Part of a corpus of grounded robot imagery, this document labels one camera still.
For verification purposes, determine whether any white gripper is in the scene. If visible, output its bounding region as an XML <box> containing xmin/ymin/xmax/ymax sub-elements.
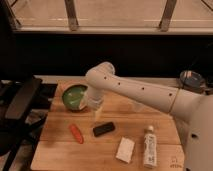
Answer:
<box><xmin>86</xmin><ymin>88</ymin><xmax>103</xmax><ymax>122</ymax></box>

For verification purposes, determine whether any orange red pepper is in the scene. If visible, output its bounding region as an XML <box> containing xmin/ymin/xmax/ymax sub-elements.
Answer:
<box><xmin>69</xmin><ymin>124</ymin><xmax>84</xmax><ymax>144</ymax></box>

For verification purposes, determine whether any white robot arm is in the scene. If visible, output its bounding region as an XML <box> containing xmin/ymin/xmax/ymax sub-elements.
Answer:
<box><xmin>85</xmin><ymin>62</ymin><xmax>213</xmax><ymax>171</ymax></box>

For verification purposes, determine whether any green ceramic bowl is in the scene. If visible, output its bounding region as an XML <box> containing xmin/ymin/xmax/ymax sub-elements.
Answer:
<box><xmin>62</xmin><ymin>84</ymin><xmax>87</xmax><ymax>111</ymax></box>

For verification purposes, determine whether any black rectangular block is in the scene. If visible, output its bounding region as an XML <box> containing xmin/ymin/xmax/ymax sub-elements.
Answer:
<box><xmin>93</xmin><ymin>122</ymin><xmax>115</xmax><ymax>137</ymax></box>

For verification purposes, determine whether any clear plastic cup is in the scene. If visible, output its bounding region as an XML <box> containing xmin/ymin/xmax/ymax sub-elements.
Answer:
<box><xmin>132</xmin><ymin>102</ymin><xmax>144</xmax><ymax>113</ymax></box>

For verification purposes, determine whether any white folded cloth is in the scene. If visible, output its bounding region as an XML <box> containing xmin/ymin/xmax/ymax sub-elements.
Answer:
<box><xmin>116</xmin><ymin>137</ymin><xmax>135</xmax><ymax>163</ymax></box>

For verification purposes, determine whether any white tube bottle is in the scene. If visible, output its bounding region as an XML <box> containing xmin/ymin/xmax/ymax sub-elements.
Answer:
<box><xmin>143</xmin><ymin>126</ymin><xmax>157</xmax><ymax>168</ymax></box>

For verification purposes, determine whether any black office chair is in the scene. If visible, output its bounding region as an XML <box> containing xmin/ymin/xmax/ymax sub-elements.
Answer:
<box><xmin>0</xmin><ymin>78</ymin><xmax>46</xmax><ymax>171</ymax></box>

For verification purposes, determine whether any round metal dish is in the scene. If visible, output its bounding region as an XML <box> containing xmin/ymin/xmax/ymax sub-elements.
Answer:
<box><xmin>180</xmin><ymin>70</ymin><xmax>204</xmax><ymax>89</ymax></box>

